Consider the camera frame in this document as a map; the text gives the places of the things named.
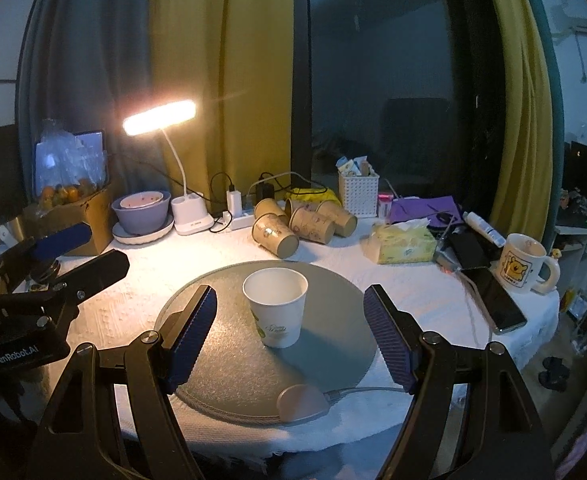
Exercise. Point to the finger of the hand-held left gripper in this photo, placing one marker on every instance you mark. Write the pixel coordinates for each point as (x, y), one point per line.
(63, 243)
(95, 272)

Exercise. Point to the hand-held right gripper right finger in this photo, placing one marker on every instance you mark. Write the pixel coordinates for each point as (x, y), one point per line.
(389, 345)

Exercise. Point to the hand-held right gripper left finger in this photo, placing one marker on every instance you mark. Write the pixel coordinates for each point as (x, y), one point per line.
(192, 342)

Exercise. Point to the white paper cup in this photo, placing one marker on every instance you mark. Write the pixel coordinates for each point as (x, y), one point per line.
(275, 310)

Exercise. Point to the brown paper cup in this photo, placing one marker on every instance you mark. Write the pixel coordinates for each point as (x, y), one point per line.
(269, 208)
(341, 220)
(273, 237)
(313, 225)
(293, 206)

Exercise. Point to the cardboard box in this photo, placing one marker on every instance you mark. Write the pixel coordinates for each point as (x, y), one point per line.
(95, 225)

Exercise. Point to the white tablecloth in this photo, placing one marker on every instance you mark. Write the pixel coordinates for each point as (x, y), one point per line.
(138, 285)

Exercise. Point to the grey round mat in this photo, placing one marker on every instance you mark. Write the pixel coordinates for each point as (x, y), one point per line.
(233, 375)

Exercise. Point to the white plate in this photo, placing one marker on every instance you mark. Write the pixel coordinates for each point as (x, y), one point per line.
(141, 239)

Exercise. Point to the purple bowl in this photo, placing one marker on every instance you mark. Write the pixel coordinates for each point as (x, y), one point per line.
(141, 217)

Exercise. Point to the clear bag of oranges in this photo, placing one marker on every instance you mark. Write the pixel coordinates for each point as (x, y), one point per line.
(68, 170)

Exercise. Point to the yellow tissue pack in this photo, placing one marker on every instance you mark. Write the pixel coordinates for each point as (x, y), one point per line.
(403, 245)

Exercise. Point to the pink mat controller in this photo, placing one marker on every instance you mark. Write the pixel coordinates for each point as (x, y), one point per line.
(301, 404)

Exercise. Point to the black smartphone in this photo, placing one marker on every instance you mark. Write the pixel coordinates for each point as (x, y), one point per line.
(496, 300)

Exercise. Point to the black power bank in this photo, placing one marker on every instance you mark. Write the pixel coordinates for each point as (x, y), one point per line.
(468, 252)

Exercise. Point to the white power strip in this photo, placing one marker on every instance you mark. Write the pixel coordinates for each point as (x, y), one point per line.
(243, 220)

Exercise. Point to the small red white box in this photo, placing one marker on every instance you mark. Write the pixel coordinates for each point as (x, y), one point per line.
(385, 206)

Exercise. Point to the purple notebook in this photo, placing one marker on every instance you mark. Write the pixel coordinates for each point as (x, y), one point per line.
(423, 210)

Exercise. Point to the white charger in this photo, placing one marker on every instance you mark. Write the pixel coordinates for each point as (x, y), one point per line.
(234, 201)

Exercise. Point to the white tube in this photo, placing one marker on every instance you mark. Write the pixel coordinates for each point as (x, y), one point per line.
(483, 229)

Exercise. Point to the white bear mug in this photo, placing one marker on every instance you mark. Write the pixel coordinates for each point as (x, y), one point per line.
(518, 265)

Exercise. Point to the white woven basket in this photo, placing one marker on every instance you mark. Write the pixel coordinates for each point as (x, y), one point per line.
(358, 195)

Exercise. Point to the white desk lamp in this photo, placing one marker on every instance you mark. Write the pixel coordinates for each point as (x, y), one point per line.
(161, 117)

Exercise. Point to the yellow plastic bag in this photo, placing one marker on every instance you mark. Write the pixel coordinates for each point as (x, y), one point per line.
(318, 195)

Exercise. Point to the black slippers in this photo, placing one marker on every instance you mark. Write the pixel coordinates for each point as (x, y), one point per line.
(554, 372)

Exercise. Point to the black charger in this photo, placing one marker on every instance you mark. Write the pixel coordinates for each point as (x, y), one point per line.
(266, 191)

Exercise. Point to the packets in basket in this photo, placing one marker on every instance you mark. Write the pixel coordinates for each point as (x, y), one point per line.
(356, 166)

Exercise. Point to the grey-blue curtain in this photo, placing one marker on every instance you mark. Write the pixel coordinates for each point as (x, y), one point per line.
(88, 60)

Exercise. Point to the yellow curtain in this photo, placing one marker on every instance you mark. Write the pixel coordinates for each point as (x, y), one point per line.
(518, 110)
(223, 60)

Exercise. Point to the dark glass window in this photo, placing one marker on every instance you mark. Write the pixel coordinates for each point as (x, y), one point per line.
(383, 85)

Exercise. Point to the teal curtain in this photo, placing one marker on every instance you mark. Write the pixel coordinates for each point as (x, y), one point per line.
(553, 85)

